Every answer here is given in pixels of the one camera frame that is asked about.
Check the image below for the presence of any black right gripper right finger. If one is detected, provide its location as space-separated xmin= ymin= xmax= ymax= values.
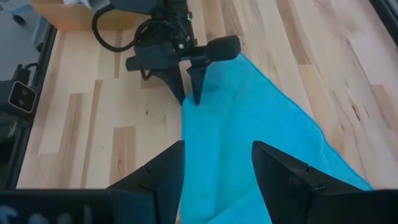
xmin=251 ymin=140 xmax=374 ymax=224

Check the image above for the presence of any black camera with white rim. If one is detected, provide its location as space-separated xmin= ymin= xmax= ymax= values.
xmin=0 ymin=63 xmax=41 ymax=130

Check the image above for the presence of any grey microfiber towel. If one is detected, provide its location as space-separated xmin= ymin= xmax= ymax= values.
xmin=63 ymin=0 xmax=112 ymax=12

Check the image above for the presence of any orange tray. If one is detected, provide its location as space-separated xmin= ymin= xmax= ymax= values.
xmin=29 ymin=0 xmax=150 ymax=32

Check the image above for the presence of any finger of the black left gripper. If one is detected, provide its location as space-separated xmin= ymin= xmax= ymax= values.
xmin=155 ymin=63 xmax=187 ymax=106
xmin=186 ymin=62 xmax=208 ymax=106

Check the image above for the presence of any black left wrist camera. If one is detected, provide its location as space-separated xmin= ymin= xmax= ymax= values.
xmin=125 ymin=42 xmax=175 ymax=73

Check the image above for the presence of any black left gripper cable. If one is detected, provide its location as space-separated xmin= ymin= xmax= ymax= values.
xmin=91 ymin=3 xmax=178 ymax=54

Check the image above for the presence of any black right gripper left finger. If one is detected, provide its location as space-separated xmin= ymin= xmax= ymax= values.
xmin=107 ymin=140 xmax=186 ymax=224

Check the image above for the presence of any blue microfiber towel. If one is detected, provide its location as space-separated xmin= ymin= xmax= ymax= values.
xmin=180 ymin=53 xmax=374 ymax=224

